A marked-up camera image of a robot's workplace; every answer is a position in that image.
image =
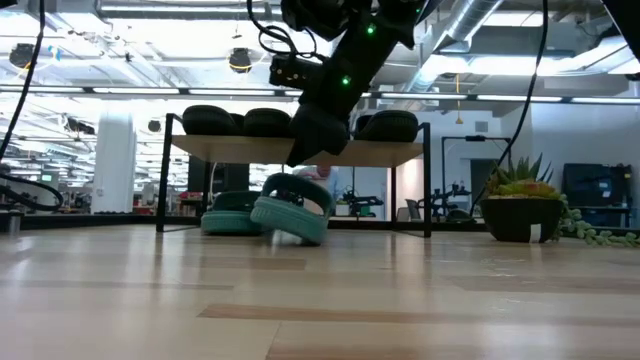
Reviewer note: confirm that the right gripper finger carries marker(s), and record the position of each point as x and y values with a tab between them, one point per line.
336	135
307	135

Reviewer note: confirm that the green rubber slide sandal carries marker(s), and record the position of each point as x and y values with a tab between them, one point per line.
227	222
287	220

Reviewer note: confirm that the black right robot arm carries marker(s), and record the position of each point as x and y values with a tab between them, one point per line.
400	10

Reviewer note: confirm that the background black robot arm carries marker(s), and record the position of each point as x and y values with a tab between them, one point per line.
450	200

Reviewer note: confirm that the wooden shelf with black legs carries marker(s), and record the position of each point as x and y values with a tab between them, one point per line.
225	149

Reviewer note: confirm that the person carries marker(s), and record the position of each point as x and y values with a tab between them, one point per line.
335	182

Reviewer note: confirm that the background robot workstation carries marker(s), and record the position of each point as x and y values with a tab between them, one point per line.
362	205

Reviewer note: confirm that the black background cabinet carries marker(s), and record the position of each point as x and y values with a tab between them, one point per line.
230	175

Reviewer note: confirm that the black hanging ceiling speaker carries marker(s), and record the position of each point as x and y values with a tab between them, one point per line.
240	60
21	55

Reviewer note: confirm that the small round black ceiling light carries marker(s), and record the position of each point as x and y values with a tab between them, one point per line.
154	126

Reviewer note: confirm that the linear ceiling light strip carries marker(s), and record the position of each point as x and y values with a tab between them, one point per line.
135	91

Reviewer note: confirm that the white room pillar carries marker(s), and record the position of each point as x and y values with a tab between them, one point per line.
114	165

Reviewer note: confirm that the succulent plant in black pot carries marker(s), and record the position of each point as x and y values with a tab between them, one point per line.
520	220

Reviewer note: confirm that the black background equipment case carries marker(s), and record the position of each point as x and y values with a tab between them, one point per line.
595	185

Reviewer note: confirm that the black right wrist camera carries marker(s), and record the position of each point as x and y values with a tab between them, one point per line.
295	72

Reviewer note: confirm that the black background frame stand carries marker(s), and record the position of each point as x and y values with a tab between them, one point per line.
475	138

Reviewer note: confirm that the slanted silver air duct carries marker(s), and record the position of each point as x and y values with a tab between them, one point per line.
470	20

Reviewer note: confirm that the black aluminium rig frame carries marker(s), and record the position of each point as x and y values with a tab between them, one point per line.
100	220

